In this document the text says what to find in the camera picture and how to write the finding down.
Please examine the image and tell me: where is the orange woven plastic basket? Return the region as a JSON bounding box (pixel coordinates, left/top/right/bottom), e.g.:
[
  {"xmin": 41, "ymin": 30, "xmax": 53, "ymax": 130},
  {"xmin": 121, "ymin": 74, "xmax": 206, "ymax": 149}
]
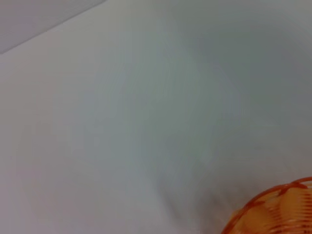
[{"xmin": 220, "ymin": 176, "xmax": 312, "ymax": 234}]

